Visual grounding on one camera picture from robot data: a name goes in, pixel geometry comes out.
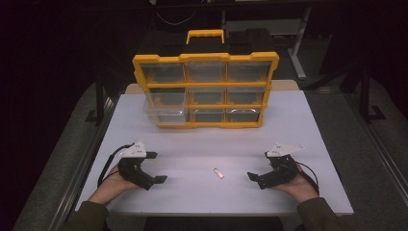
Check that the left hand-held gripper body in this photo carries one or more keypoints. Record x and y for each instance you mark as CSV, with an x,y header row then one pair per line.
x,y
133,168

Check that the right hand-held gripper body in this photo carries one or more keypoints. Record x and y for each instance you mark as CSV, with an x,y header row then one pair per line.
x,y
282,170

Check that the person's right hand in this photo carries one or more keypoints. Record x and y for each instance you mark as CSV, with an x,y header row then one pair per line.
x,y
298,187

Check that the person's left hand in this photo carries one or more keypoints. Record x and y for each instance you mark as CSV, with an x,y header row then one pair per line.
x,y
114,185

